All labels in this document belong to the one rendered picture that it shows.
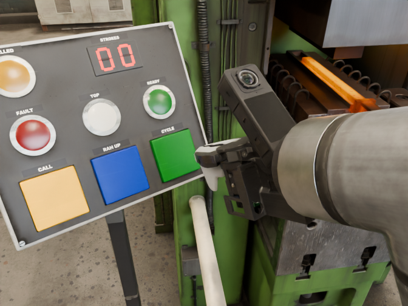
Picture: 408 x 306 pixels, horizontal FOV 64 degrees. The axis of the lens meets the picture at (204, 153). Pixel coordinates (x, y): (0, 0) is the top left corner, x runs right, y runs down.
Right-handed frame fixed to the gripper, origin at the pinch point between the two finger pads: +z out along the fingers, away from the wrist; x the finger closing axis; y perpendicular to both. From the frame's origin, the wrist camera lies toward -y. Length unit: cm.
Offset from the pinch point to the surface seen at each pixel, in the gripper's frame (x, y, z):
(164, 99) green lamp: 1.0, -8.7, 10.2
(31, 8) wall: 63, -243, 587
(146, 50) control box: 0.6, -17.4, 10.6
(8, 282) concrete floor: -47, 47, 133
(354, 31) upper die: 41.0, -11.7, 1.2
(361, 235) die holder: 51, 42, 19
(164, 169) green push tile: -2.8, 2.5, 9.8
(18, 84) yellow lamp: -19.5, -15.9, 10.2
